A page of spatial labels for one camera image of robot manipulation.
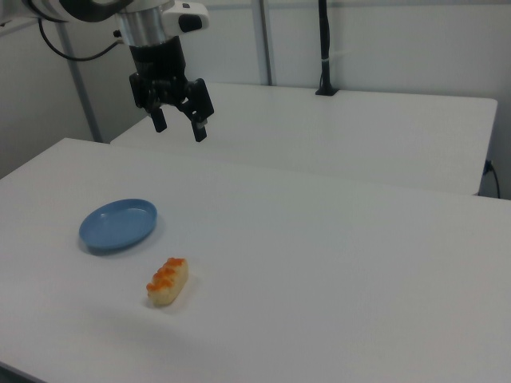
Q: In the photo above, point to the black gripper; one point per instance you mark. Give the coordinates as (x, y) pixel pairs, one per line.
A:
(159, 59)

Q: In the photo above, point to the white side table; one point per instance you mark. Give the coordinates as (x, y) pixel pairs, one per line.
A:
(319, 131)

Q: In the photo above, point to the black camera stand pole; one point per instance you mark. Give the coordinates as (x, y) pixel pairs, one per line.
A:
(326, 60)

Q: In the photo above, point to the bread with orange topping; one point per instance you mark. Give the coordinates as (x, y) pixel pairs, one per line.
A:
(167, 282)

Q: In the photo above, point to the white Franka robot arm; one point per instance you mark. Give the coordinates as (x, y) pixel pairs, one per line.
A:
(80, 10)

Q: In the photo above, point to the blue oval plate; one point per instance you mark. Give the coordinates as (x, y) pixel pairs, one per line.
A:
(117, 225)

